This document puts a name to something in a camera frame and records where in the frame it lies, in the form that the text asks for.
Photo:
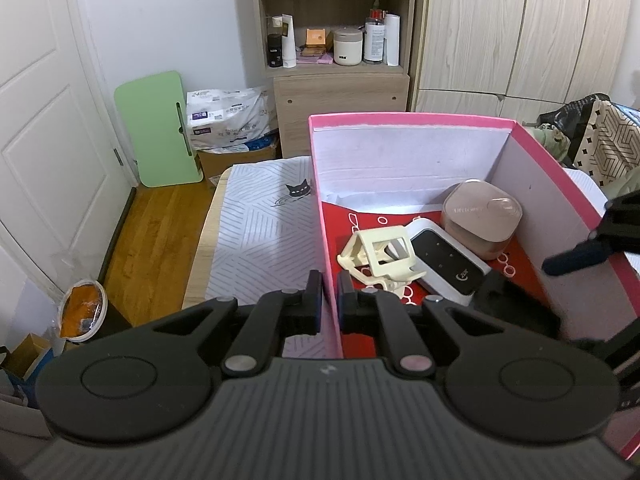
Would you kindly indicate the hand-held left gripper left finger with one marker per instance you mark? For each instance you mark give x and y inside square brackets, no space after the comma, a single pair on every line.
[315,305]

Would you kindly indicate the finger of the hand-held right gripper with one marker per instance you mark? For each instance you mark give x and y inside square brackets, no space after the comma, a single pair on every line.
[627,355]
[575,259]

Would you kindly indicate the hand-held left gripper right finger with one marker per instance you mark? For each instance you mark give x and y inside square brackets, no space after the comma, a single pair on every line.
[346,305]

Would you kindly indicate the cream plastic phone stand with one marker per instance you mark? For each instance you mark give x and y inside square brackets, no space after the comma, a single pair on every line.
[375,240]

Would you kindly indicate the rose gold case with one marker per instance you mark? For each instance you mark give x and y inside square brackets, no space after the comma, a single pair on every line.
[475,215]

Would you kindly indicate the white portable router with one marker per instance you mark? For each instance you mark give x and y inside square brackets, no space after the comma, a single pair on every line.
[445,255]

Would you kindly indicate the pink cardboard box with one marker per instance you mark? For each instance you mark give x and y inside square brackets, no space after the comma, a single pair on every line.
[400,160]

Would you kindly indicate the red patterned paper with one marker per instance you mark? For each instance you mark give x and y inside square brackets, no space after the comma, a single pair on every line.
[365,220]

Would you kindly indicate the light green cloth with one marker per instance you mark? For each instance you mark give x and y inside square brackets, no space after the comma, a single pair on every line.
[547,142]

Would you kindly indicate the geometric patterned bag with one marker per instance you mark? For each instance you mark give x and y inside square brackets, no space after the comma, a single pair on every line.
[610,140]

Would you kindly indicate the wooden bookshelf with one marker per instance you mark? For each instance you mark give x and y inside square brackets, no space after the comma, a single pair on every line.
[340,100]

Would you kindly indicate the white plastic packages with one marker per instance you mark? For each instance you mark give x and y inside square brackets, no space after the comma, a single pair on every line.
[225,117]

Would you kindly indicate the clear container orange contents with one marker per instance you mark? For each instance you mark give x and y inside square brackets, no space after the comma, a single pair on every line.
[82,310]

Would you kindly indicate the light wooden wardrobe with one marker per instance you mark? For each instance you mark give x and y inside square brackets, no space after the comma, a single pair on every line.
[500,35]

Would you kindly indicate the light green board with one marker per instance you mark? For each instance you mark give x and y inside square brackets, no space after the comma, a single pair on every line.
[155,130]

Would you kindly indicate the pink packets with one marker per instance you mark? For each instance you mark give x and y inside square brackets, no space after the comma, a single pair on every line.
[312,56]

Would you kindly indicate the black bottle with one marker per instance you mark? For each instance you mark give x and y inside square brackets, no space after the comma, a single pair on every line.
[274,52]

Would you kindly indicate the white jar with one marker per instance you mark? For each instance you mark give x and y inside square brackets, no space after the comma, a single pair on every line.
[348,47]

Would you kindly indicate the white tube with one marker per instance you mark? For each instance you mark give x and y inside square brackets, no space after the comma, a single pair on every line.
[288,42]

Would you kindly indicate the red capped spray can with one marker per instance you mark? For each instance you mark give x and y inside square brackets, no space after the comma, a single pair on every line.
[374,40]

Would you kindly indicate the small orange box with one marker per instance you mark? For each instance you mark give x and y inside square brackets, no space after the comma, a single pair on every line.
[316,38]

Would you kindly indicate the white cylinder bottle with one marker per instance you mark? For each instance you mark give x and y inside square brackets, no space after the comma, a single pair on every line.
[392,40]

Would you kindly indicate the small cardboard box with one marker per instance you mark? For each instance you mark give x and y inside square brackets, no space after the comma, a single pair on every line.
[27,357]

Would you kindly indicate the white door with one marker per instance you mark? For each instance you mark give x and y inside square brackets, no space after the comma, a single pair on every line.
[45,110]

